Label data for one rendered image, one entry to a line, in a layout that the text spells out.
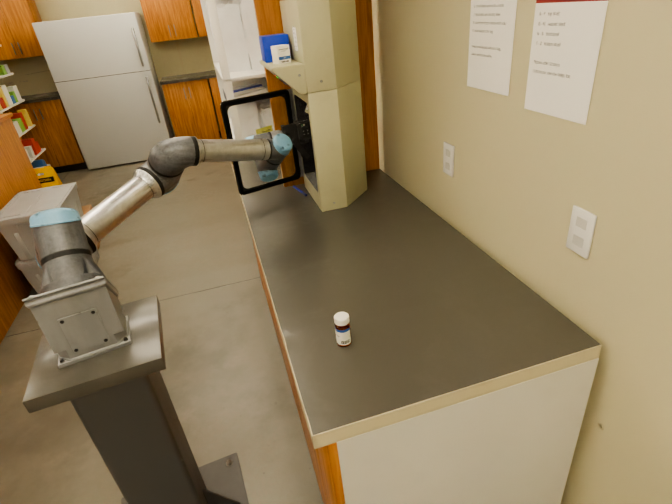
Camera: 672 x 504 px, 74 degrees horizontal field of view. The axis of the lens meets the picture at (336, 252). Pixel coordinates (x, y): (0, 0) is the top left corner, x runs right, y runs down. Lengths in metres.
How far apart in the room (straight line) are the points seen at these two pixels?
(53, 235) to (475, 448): 1.17
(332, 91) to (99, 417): 1.28
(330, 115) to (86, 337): 1.09
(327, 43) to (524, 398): 1.27
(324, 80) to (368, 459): 1.24
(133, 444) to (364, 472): 0.73
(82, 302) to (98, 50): 5.52
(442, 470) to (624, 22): 1.03
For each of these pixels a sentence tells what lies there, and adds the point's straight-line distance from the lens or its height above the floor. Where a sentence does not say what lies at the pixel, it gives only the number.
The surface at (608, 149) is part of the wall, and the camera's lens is 1.11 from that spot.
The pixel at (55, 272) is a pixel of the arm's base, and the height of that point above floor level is 1.18.
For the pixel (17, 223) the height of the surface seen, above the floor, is 0.61.
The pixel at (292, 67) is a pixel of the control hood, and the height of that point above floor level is 1.50.
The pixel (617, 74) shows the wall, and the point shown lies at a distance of 1.09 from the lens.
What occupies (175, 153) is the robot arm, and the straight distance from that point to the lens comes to 1.52.
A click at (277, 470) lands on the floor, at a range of 2.09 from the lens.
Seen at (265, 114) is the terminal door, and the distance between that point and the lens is 1.96.
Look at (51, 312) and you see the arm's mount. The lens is 1.29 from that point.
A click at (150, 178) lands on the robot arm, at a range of 1.58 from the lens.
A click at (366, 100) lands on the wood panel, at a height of 1.28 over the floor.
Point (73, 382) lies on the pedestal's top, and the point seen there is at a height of 0.94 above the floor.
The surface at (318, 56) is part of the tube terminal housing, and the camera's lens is 1.69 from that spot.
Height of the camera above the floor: 1.69
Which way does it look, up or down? 30 degrees down
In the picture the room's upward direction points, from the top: 6 degrees counter-clockwise
